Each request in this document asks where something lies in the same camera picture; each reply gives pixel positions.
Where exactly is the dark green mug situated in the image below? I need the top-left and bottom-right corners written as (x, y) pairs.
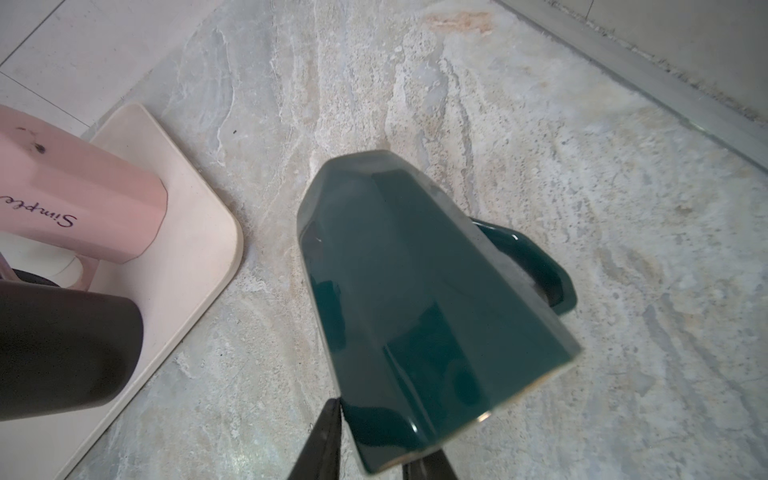
top-left (297, 150), bottom-right (582, 474)

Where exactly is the pink plastic tray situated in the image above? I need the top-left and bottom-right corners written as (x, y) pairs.
top-left (1, 103), bottom-right (243, 479)

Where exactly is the black mug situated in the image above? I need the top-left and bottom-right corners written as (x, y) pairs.
top-left (1, 280), bottom-right (144, 421)

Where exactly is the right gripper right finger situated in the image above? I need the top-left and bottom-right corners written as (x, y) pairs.
top-left (402, 449), bottom-right (458, 480)

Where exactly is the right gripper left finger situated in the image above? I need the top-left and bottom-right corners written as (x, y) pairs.
top-left (288, 398), bottom-right (342, 480)

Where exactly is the pink mug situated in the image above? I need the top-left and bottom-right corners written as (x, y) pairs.
top-left (1, 106), bottom-right (168, 290)

